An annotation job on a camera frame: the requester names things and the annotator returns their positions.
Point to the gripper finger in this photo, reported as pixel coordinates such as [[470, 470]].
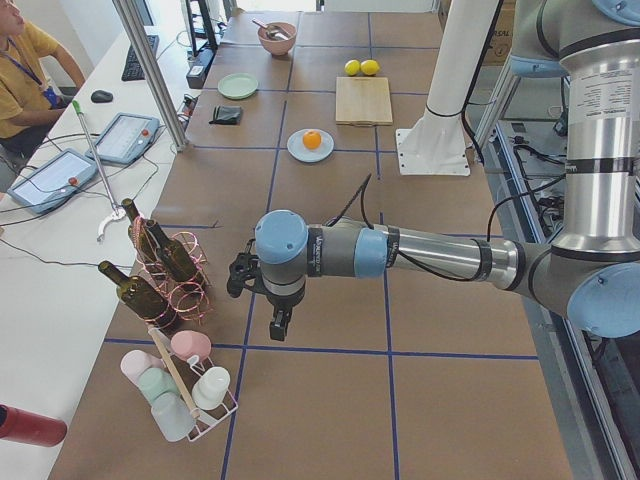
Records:
[[279, 324]]

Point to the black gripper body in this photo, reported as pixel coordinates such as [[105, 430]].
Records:
[[284, 302]]

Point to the orange fruit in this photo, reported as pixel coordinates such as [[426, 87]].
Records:
[[312, 139]]

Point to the light blue plate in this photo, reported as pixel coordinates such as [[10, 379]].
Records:
[[296, 148]]

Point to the light green plate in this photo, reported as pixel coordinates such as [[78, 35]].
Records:
[[238, 86]]

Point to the white cup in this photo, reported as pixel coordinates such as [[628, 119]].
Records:
[[210, 390]]

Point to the dark wine bottle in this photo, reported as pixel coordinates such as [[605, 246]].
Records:
[[142, 298], [137, 233], [173, 255]]

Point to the light green cup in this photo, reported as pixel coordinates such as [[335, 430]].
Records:
[[154, 382]]

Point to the grey cup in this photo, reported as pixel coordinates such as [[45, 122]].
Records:
[[172, 416]]

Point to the pale pink cup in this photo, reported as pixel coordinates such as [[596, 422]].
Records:
[[135, 362]]

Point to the grey folded cloth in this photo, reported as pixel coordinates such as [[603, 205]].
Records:
[[226, 115]]

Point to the wooden cutting board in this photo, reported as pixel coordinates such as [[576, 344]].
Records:
[[363, 101]]

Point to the teach pendant tablet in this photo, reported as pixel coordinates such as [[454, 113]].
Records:
[[53, 183], [126, 138]]

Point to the black computer box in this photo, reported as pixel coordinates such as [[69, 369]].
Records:
[[199, 67]]

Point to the yellow lemon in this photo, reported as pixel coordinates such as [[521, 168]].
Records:
[[352, 67], [369, 67]]

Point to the pink bowl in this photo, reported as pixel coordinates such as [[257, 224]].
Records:
[[278, 47]]

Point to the metal scoop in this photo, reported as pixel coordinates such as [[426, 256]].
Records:
[[272, 31]]

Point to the black keyboard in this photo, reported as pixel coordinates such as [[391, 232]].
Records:
[[133, 69]]

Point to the black computer mouse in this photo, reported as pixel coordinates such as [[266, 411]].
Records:
[[101, 96]]

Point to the red thermos bottle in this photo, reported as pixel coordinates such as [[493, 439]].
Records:
[[26, 427]]

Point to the person in yellow shirt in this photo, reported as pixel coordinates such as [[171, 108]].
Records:
[[29, 105]]

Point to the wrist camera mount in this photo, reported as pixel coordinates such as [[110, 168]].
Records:
[[245, 273]]

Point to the white wire cup rack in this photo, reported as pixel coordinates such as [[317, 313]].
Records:
[[185, 375]]

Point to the copper wire bottle rack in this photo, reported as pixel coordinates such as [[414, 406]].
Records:
[[183, 297]]

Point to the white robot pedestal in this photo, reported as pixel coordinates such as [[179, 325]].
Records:
[[435, 145]]

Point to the aluminium frame post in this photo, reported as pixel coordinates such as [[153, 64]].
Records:
[[132, 23]]

